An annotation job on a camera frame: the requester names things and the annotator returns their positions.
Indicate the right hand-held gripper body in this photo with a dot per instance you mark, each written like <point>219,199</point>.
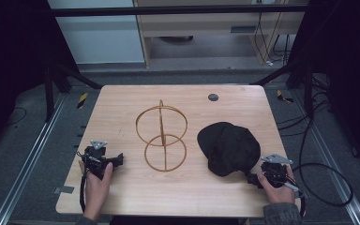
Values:
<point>276,171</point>

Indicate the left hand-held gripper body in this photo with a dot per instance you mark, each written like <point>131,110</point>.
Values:
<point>95,157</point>

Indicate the black cap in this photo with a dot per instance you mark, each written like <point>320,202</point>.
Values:
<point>228,149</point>

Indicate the person's right hand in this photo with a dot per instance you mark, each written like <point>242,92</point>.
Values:
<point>278,193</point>

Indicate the person's left hand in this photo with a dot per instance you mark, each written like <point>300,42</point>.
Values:
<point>97,187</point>

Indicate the grey tape piece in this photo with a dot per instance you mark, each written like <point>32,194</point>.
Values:
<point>63,189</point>

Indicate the yellow black striped tape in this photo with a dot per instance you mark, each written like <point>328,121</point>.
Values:
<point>82,100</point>
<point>283,97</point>

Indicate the black metal stand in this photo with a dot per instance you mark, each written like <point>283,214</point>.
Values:
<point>296,81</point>
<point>56,84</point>

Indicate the grey round table grommet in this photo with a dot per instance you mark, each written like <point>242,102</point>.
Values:
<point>213,97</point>

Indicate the white cabinet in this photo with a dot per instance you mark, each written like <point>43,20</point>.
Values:
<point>100,34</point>

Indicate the black curtain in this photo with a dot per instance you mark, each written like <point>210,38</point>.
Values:
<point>15,62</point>
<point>347,68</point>

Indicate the light wooden desk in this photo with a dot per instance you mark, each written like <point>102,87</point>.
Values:
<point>200,25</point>

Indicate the black horizontal metal bar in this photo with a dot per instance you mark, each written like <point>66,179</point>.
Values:
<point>175,10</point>

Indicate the aluminium floor rail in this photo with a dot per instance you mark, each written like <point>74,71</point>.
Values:
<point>331,162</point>
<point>25,162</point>

